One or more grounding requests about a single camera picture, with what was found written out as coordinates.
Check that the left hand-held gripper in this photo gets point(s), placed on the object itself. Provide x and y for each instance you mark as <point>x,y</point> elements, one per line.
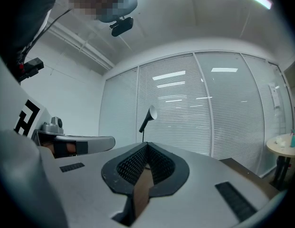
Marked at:
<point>28,115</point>

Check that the person's head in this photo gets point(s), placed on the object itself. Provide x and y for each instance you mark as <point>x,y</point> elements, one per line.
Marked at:
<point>99,1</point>

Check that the white ceiling pipes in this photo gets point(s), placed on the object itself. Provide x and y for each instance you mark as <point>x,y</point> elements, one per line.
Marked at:
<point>90,51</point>

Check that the left hand-held gripper camera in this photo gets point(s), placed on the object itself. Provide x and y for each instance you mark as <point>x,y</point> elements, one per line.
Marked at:
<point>53,126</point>

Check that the black waist pack device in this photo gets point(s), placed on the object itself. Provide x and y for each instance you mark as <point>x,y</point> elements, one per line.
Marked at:
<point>34,63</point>

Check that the black desk lamp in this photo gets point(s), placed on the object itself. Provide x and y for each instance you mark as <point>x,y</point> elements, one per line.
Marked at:
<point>147,119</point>

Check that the teal spray bottle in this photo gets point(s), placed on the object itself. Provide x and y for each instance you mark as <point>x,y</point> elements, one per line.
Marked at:
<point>293,140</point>

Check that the black head-worn camera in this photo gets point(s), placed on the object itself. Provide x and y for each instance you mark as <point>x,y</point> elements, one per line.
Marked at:
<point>122,27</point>

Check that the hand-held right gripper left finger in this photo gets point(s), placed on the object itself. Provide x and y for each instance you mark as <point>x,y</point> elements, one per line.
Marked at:
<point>90,186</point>

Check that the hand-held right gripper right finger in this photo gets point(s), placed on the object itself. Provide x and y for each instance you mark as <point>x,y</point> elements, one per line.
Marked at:
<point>197,174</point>

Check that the person's black shirt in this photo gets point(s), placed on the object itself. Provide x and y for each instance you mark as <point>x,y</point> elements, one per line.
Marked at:
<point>26,15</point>

